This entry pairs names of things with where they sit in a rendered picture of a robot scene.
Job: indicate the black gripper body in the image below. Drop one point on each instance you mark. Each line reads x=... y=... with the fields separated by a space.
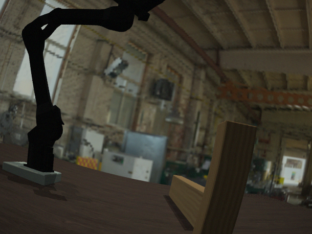
x=158 y=2

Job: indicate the light wooden board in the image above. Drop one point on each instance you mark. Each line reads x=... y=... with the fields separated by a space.
x=187 y=195

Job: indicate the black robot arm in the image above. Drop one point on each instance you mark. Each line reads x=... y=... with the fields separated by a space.
x=48 y=117

